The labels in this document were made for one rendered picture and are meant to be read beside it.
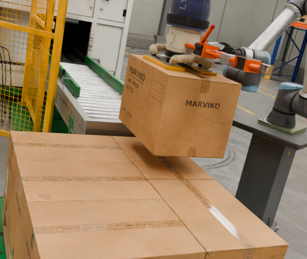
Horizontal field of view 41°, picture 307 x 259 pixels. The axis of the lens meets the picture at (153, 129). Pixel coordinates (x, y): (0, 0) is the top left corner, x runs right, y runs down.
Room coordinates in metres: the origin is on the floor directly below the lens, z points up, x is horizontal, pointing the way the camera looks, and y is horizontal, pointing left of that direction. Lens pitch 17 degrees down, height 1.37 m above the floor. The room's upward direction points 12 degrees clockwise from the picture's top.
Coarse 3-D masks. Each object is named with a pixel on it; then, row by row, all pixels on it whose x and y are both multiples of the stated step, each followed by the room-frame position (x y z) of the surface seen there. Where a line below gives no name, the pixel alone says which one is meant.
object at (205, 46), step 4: (196, 44) 2.00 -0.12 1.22; (200, 44) 1.98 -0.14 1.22; (204, 44) 2.04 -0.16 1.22; (196, 48) 2.01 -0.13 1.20; (200, 48) 1.98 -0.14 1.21; (204, 48) 1.96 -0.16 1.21; (208, 48) 1.97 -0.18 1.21; (212, 48) 1.98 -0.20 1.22; (216, 48) 1.99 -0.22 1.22; (196, 52) 1.99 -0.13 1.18; (200, 52) 1.96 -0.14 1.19; (204, 52) 1.96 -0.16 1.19; (204, 56) 1.96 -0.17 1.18; (208, 56) 1.97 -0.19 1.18
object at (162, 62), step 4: (144, 56) 2.30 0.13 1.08; (148, 56) 2.27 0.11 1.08; (152, 56) 2.27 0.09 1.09; (156, 56) 2.25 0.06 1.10; (148, 60) 2.25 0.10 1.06; (152, 60) 2.19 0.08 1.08; (156, 60) 2.16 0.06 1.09; (160, 60) 2.15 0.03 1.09; (164, 60) 2.19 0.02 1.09; (168, 60) 2.12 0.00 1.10; (160, 64) 2.09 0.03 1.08; (164, 64) 2.06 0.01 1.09; (168, 64) 2.05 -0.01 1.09; (168, 68) 2.02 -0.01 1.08; (172, 68) 2.03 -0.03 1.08; (176, 68) 2.04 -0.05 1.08; (180, 68) 2.05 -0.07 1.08; (184, 68) 2.06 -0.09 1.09
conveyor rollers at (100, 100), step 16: (48, 64) 4.25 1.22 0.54; (64, 64) 4.42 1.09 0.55; (80, 64) 4.60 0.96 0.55; (80, 80) 3.78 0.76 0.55; (96, 80) 3.94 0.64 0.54; (80, 96) 3.23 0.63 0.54; (96, 96) 3.30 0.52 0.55; (112, 96) 3.45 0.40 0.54; (96, 112) 2.84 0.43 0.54; (112, 112) 2.91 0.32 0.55
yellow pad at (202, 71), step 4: (184, 64) 2.27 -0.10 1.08; (200, 64) 2.20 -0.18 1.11; (188, 68) 2.22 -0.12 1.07; (192, 68) 2.18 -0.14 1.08; (196, 68) 2.15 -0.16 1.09; (200, 68) 2.14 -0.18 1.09; (200, 72) 2.10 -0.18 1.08; (204, 72) 2.11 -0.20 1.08; (208, 72) 2.12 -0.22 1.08; (212, 72) 2.13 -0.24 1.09
